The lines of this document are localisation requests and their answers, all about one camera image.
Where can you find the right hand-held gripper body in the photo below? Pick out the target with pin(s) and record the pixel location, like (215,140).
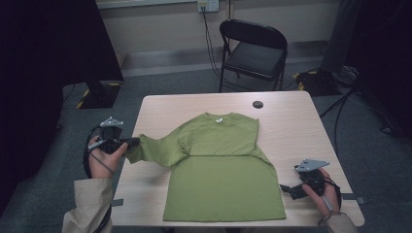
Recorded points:
(312,181)

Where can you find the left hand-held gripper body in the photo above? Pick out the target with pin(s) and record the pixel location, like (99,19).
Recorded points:
(110,142)

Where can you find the green long-sleeved shirt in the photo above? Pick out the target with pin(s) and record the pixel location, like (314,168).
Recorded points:
(223,187)

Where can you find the person's left hand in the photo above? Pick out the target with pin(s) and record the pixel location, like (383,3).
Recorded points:
(105,165)

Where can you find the person's right hand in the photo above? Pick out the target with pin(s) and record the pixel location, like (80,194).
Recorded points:
(325,200)

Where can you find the grey tape strip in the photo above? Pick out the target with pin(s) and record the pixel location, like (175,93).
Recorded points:
(117,203)
(353,196)

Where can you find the black stand base yellow tape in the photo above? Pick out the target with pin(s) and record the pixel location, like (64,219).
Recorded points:
(100,97)
(319,84)

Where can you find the black round table grommet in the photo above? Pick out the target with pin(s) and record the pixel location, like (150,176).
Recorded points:
(258,104)

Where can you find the black curtain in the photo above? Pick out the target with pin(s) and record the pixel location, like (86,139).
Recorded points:
(48,64)

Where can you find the black folding chair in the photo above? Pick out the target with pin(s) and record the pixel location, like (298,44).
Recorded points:
(252,59)

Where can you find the grey curtain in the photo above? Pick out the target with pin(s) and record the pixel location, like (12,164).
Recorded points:
(340,39)

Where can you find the dark curtain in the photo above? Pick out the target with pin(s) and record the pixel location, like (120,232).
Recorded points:
(388,48)

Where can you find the white wall socket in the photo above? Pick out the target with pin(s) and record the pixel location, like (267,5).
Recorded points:
(212,6)

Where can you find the white wall conduit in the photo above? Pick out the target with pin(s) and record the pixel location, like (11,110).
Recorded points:
(230,9)

